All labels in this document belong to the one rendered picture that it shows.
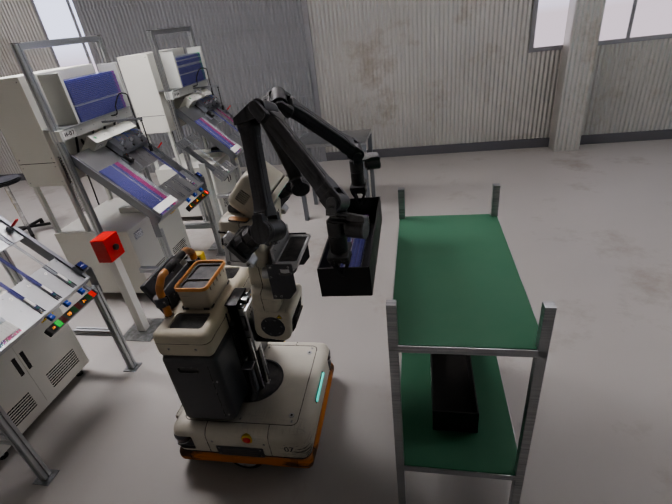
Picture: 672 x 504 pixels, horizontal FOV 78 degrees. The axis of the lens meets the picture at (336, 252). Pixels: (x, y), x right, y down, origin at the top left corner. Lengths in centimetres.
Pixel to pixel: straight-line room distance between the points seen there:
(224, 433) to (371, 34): 493
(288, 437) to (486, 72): 502
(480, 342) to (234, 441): 124
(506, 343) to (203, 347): 112
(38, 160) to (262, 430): 248
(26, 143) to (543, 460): 360
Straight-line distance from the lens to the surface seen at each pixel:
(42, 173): 362
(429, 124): 600
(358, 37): 586
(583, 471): 229
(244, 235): 140
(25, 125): 353
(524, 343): 133
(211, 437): 213
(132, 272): 363
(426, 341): 130
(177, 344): 180
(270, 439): 202
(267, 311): 174
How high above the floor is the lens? 183
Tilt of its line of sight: 30 degrees down
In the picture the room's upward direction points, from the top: 7 degrees counter-clockwise
